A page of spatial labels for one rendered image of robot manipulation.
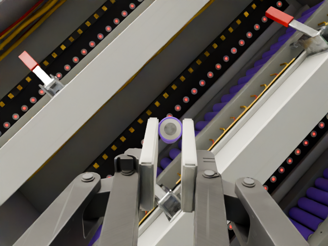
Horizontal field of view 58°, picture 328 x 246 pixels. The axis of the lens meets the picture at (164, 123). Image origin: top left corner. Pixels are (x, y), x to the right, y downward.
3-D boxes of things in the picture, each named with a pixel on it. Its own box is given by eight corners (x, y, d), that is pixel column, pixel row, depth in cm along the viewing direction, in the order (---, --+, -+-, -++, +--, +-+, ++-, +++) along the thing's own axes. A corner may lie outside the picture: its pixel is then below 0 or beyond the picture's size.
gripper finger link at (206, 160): (197, 196, 14) (263, 199, 13) (194, 149, 18) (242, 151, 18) (195, 223, 14) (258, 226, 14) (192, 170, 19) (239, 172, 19)
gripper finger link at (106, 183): (136, 221, 14) (74, 219, 14) (145, 169, 19) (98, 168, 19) (136, 194, 14) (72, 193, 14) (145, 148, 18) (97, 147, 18)
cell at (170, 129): (183, 130, 27) (188, 124, 21) (173, 147, 27) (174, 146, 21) (166, 120, 28) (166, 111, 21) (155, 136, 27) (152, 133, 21)
